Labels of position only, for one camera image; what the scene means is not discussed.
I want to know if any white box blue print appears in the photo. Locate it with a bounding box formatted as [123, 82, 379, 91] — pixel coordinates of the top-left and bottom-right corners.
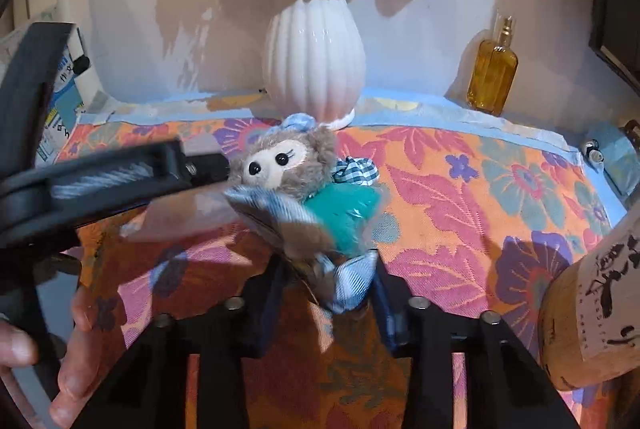
[36, 26, 92, 162]

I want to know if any white ribbed vase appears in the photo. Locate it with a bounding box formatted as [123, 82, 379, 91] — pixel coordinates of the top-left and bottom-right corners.
[262, 0, 367, 130]

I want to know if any beige printed container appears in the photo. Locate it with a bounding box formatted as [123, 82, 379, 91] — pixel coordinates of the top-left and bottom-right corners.
[540, 224, 640, 392]

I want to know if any person's left hand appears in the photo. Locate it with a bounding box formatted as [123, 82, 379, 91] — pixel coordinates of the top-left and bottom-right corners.
[0, 288, 110, 416]

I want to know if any black television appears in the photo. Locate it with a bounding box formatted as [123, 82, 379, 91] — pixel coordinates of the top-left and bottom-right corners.
[589, 0, 640, 82]

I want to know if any grey plush toy teal body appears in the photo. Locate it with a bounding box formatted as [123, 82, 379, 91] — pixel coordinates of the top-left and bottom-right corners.
[222, 113, 383, 315]

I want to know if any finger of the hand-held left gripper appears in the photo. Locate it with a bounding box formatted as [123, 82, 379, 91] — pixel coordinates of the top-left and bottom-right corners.
[35, 140, 232, 229]

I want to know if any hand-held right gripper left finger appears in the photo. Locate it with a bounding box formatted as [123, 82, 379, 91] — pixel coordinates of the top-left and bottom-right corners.
[70, 254, 286, 429]

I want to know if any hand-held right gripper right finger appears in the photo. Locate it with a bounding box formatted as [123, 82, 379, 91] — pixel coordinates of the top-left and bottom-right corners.
[369, 254, 578, 429]

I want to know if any small silver black object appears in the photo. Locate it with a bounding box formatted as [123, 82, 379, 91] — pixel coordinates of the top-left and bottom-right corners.
[581, 138, 607, 168]

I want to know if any floral orange tablecloth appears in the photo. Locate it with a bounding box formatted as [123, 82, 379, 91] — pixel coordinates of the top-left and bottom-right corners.
[55, 116, 631, 429]

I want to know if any amber perfume bottle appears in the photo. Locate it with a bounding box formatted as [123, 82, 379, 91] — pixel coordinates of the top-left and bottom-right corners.
[466, 12, 519, 117]

